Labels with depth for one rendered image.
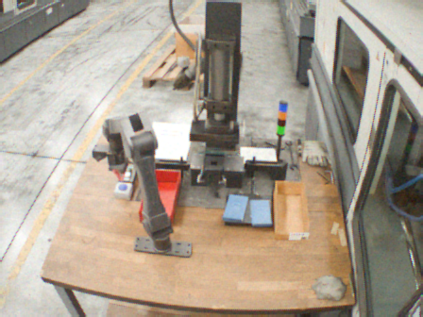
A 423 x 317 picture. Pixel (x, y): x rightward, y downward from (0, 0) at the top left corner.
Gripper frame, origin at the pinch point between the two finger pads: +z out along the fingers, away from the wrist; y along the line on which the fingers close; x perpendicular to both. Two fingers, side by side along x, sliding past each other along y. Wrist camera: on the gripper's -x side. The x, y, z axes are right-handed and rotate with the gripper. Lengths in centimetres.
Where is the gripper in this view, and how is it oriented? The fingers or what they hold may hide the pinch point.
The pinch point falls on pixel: (121, 179)
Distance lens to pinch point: 153.3
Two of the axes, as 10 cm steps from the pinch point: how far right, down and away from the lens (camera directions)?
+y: -0.8, 5.9, -8.0
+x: 10.0, 0.7, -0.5
